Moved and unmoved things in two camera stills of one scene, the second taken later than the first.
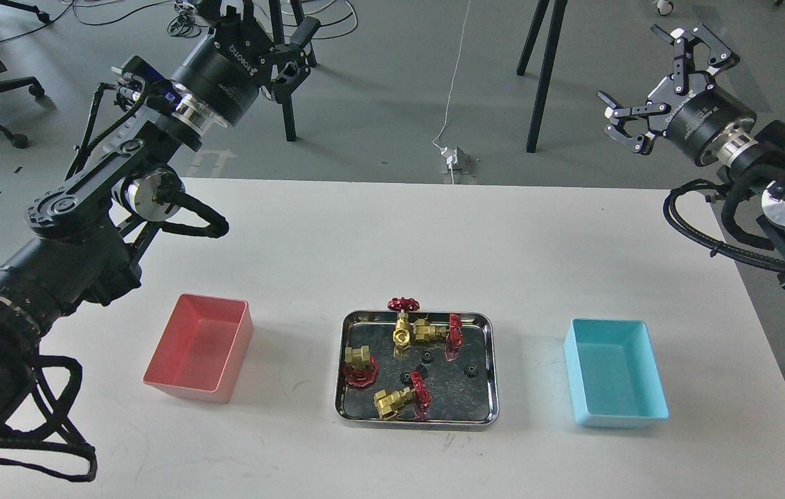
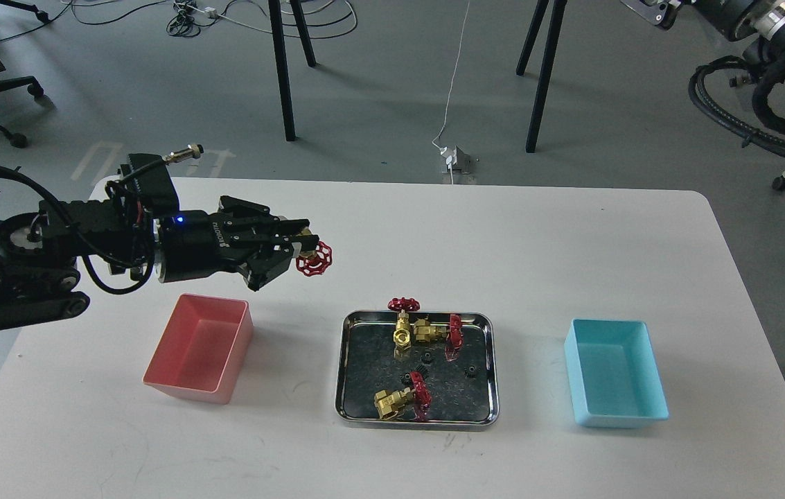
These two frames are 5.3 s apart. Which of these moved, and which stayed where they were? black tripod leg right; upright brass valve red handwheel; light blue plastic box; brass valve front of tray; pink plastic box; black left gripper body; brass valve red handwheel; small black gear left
Moved: brass valve red handwheel; black left gripper body
Stayed: brass valve front of tray; small black gear left; light blue plastic box; upright brass valve red handwheel; black tripod leg right; pink plastic box
